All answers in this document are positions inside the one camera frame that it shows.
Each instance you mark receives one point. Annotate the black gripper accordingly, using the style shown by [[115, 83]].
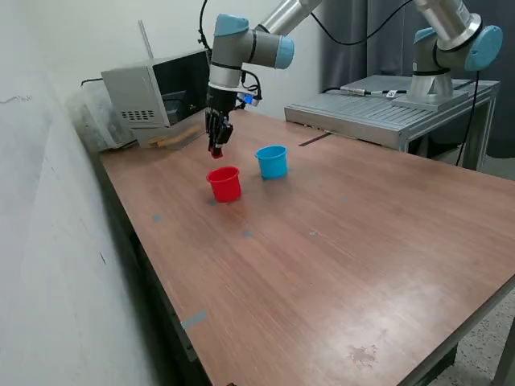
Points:
[[221, 100]]

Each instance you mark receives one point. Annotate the red cube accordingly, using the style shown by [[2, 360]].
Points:
[[216, 153]]

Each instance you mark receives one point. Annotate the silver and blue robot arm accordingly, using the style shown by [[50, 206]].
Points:
[[231, 56]]

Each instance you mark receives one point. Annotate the clear plastic microwave stand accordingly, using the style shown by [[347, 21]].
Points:
[[193, 126]]

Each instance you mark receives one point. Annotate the light wooden stick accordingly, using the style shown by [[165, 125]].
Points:
[[179, 136]]

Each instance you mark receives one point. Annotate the red plastic cup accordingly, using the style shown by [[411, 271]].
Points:
[[224, 185]]

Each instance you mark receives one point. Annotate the blue plastic cup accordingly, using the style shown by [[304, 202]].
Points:
[[273, 165]]

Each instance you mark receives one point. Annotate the silver microwave with black door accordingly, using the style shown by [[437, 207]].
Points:
[[137, 92]]

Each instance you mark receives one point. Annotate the black tape strip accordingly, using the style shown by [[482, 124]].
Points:
[[314, 140]]

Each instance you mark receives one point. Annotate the thin metal rod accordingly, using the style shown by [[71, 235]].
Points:
[[145, 38]]

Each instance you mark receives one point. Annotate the crumpled clear plastic bag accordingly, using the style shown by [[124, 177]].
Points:
[[94, 120]]

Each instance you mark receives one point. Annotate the aluminium robot mounting platform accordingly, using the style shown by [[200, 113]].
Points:
[[362, 112]]

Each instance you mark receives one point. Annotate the dark grey curtain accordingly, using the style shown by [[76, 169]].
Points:
[[382, 60]]

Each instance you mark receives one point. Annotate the long grey tape strip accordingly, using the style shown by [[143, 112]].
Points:
[[194, 319]]

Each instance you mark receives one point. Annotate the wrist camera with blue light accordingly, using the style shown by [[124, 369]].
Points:
[[248, 99]]

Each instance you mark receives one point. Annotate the black camera mount head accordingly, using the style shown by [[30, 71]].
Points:
[[201, 39]]

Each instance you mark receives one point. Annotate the dark metal table frame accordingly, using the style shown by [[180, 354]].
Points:
[[159, 289]]

